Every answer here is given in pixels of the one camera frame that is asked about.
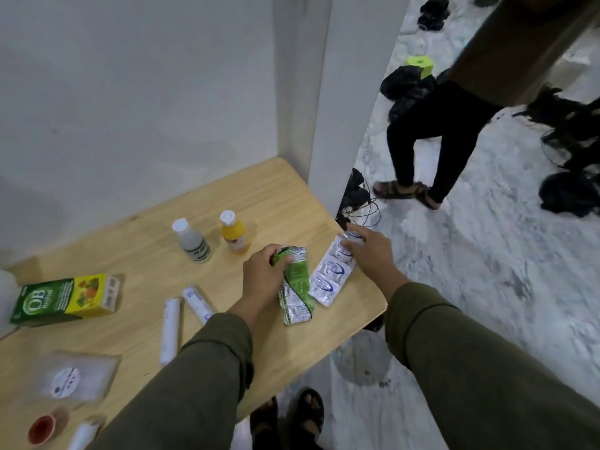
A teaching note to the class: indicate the person's right fingers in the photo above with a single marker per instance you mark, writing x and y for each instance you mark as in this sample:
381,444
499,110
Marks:
357,233

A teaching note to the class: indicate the person's left fingers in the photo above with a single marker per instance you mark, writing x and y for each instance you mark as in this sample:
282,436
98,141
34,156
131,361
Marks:
279,257

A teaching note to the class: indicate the yellow-green box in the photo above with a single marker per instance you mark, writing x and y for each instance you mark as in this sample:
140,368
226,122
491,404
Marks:
420,65

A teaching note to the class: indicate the clear plastic bag round label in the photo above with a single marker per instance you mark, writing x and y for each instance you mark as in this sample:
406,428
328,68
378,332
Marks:
77,377

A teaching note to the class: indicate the person's black left sandal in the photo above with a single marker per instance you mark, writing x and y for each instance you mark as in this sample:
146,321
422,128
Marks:
263,424

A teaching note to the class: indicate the green foil sachet strip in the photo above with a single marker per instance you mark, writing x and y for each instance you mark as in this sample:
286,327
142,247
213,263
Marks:
296,290

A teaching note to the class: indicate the white bandage roll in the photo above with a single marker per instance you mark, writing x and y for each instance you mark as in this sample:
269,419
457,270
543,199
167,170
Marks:
84,435
170,330
198,304

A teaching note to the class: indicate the orange bottle with white cap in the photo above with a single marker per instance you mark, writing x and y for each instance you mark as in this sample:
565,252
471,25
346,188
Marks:
234,234

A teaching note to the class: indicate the person's left forearm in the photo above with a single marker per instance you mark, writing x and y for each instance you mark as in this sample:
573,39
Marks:
197,384

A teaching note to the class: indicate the green and yellow carton box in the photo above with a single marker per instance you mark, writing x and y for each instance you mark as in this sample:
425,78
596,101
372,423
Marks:
65,297

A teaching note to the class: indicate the person's black sandal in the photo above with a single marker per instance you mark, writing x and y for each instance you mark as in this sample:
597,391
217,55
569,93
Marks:
263,424
308,417

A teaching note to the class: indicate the person's right forearm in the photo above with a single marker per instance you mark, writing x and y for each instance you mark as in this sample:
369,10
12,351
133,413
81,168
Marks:
478,374

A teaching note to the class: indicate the black shoes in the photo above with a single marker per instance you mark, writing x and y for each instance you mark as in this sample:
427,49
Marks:
432,13

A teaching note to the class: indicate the person's left hand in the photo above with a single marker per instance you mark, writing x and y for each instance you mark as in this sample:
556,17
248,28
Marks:
260,281

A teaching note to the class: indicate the person's black right sandal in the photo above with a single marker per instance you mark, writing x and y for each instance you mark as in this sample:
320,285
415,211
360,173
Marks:
308,417

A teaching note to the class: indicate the clear bottle with white cap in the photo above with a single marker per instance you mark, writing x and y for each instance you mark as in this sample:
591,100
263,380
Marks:
193,242

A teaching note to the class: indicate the small red cup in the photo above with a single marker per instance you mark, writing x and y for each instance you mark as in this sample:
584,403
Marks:
42,430

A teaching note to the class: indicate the black plastic bag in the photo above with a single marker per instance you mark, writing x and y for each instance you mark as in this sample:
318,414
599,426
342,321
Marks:
407,105
398,81

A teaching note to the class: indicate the person's right hand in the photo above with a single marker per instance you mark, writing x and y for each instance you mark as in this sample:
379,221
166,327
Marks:
375,257

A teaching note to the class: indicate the white foil blister strip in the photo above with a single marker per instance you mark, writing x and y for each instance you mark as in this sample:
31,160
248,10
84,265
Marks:
330,276

